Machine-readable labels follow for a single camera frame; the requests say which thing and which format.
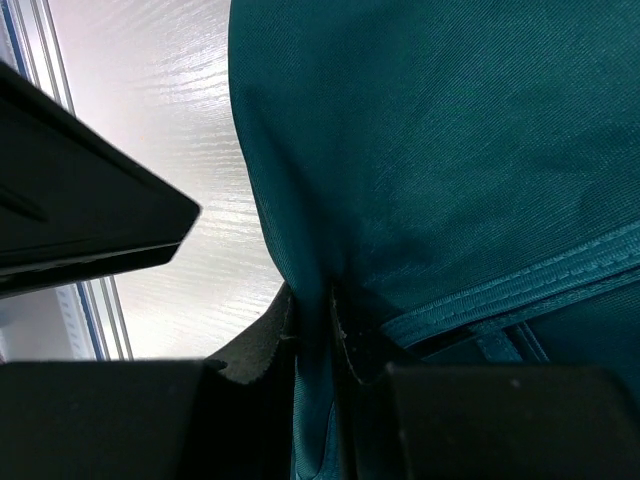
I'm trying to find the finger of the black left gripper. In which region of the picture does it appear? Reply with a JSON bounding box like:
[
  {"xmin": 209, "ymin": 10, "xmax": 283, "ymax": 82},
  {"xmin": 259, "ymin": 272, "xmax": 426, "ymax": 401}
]
[{"xmin": 1, "ymin": 65, "xmax": 200, "ymax": 297}]

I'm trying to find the teal cloth napkin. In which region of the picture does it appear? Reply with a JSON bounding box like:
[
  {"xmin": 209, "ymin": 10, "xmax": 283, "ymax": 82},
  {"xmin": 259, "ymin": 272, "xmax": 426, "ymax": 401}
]
[{"xmin": 228, "ymin": 1, "xmax": 639, "ymax": 479}]

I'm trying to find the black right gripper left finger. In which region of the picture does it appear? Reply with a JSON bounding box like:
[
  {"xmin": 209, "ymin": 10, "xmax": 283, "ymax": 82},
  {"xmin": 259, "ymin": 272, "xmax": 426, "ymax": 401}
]
[{"xmin": 1, "ymin": 286, "xmax": 297, "ymax": 479}]

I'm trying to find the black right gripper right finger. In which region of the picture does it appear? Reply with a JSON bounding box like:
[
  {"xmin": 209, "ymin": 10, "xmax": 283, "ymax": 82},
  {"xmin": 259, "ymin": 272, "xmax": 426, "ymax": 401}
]
[{"xmin": 329, "ymin": 289, "xmax": 639, "ymax": 479}]

